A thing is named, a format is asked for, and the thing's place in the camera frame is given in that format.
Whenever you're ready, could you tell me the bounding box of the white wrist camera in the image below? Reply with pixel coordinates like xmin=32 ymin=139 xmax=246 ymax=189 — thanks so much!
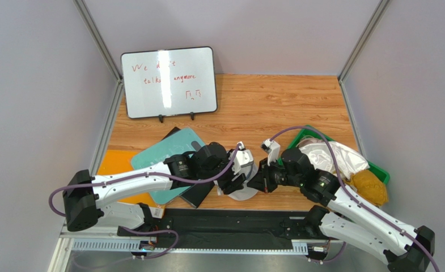
xmin=227 ymin=150 xmax=255 ymax=177
xmin=261 ymin=139 xmax=281 ymax=166

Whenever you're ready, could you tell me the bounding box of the white mesh laundry bag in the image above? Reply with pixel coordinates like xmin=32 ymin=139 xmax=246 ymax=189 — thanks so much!
xmin=214 ymin=163 xmax=257 ymax=201

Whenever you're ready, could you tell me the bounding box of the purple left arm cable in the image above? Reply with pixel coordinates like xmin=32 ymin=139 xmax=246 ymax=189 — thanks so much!
xmin=48 ymin=142 xmax=245 ymax=218

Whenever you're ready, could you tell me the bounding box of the white slotted cable duct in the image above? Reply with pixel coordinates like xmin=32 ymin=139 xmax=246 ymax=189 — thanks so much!
xmin=71 ymin=238 xmax=310 ymax=255

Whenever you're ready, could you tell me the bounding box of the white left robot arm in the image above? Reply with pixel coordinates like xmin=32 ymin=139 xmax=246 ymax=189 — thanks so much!
xmin=58 ymin=142 xmax=254 ymax=232

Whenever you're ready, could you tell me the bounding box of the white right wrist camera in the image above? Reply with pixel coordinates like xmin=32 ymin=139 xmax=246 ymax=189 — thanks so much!
xmin=261 ymin=139 xmax=281 ymax=166

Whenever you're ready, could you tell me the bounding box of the white garment in tray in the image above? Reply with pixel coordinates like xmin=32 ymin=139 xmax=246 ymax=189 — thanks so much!
xmin=297 ymin=139 xmax=370 ymax=179

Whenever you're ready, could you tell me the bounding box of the teal shirt folding board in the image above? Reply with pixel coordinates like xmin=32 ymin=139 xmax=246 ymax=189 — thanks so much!
xmin=131 ymin=138 xmax=196 ymax=194

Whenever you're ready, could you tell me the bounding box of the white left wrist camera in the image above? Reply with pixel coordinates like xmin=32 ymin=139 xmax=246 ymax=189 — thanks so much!
xmin=227 ymin=150 xmax=255 ymax=177

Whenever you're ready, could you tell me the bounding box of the green plastic tray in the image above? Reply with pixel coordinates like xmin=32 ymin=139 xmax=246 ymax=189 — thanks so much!
xmin=275 ymin=125 xmax=390 ymax=184

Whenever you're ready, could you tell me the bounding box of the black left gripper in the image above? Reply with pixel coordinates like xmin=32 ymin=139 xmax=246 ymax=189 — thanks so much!
xmin=198 ymin=149 xmax=247 ymax=195

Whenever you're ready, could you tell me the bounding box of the white dry-erase board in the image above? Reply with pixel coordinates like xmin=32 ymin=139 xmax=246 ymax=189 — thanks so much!
xmin=121 ymin=46 xmax=218 ymax=122

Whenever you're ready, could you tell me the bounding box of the mustard yellow garment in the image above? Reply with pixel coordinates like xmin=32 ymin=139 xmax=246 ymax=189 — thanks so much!
xmin=345 ymin=169 xmax=389 ymax=207

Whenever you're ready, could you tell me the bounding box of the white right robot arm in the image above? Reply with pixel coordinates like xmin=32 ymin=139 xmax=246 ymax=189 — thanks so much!
xmin=248 ymin=148 xmax=435 ymax=271

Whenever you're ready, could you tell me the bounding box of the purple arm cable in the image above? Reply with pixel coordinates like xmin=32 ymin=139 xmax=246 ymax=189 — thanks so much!
xmin=48 ymin=142 xmax=245 ymax=218
xmin=269 ymin=125 xmax=441 ymax=272

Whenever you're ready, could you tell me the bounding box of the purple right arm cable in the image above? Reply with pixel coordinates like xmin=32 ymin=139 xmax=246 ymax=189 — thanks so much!
xmin=269 ymin=125 xmax=441 ymax=272

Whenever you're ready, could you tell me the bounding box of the black board under teal board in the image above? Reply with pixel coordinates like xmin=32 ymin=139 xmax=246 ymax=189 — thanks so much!
xmin=150 ymin=127 xmax=214 ymax=208

